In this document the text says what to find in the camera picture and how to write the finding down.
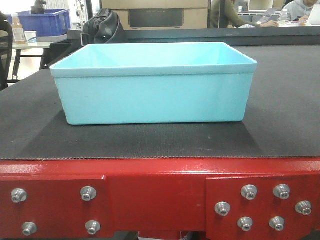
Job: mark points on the person in olive jacket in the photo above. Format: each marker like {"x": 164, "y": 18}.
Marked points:
{"x": 223, "y": 15}

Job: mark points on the light blue plastic bin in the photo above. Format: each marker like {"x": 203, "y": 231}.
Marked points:
{"x": 150, "y": 83}

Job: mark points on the blue crate on table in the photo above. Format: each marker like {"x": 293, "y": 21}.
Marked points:
{"x": 52, "y": 23}

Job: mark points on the white paper cup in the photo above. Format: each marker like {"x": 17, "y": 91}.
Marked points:
{"x": 31, "y": 36}

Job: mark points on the cardboard box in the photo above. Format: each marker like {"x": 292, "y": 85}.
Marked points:
{"x": 160, "y": 14}

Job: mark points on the clear water bottle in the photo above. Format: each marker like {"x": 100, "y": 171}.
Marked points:
{"x": 283, "y": 18}

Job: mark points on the person in grey hoodie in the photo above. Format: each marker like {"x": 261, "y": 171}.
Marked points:
{"x": 299, "y": 10}

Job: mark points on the red conveyor frame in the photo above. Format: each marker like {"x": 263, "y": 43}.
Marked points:
{"x": 224, "y": 198}

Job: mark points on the black office chair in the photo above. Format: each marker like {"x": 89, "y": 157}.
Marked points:
{"x": 6, "y": 46}

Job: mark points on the black leather bag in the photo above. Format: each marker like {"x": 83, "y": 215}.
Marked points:
{"x": 103, "y": 28}

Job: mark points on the drink bottle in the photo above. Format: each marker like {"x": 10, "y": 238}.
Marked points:
{"x": 17, "y": 29}

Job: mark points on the grey background table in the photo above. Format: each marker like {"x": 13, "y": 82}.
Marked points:
{"x": 41, "y": 43}

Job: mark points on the black conveyor belt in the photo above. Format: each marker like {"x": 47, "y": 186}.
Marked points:
{"x": 282, "y": 119}

